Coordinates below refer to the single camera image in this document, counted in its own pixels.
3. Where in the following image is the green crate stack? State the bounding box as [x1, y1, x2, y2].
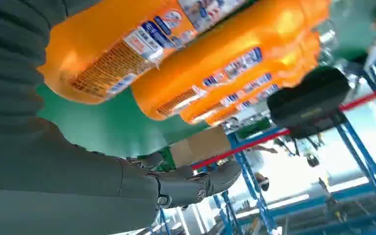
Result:
[332, 0, 376, 61]

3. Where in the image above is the red barrier bar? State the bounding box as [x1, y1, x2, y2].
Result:
[191, 82, 376, 171]

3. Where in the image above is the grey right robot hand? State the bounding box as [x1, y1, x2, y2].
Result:
[0, 0, 242, 235]

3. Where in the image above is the open cardboard box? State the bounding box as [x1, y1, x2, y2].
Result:
[170, 126, 233, 168]

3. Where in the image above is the black headset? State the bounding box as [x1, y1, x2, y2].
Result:
[306, 153, 320, 168]

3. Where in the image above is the green plastic crate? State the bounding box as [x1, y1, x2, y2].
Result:
[236, 118, 273, 139]

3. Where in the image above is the blue metal rack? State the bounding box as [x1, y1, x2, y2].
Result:
[149, 58, 376, 235]

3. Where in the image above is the black bag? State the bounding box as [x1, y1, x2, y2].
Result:
[288, 112, 349, 140]

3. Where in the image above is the person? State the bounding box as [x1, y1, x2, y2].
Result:
[252, 146, 278, 192]

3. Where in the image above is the black carrying case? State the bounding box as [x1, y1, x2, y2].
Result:
[267, 66, 351, 130]

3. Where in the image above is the green table mat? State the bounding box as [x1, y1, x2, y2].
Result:
[36, 82, 210, 160]

